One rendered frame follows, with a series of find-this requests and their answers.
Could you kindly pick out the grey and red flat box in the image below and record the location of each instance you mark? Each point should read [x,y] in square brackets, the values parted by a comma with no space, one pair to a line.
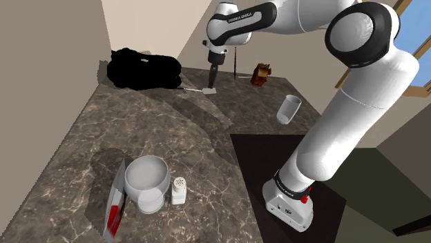
[115,202]

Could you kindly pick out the brown boxy object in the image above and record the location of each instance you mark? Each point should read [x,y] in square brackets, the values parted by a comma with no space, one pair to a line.
[260,76]

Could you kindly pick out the black bulky rounded object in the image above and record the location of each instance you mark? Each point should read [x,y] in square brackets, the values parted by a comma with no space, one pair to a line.
[141,72]

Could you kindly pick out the white footed bowl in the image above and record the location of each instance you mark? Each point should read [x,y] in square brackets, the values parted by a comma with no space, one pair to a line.
[146,181]

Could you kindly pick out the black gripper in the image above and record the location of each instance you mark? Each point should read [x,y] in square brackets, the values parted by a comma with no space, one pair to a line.
[215,59]

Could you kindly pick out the white shaker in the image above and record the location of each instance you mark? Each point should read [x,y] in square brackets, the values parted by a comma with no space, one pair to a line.
[178,192]

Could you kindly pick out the white cup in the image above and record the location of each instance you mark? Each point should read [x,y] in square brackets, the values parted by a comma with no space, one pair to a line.
[288,109]

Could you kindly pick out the dark robot stand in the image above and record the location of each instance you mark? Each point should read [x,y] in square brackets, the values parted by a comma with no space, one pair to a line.
[266,158]

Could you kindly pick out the wood framed window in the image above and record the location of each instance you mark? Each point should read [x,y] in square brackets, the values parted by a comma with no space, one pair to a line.
[416,27]

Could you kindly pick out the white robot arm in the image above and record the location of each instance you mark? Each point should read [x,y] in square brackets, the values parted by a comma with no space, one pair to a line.
[357,114]

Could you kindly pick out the thin black upright rod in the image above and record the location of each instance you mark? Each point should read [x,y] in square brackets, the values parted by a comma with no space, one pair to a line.
[235,64]

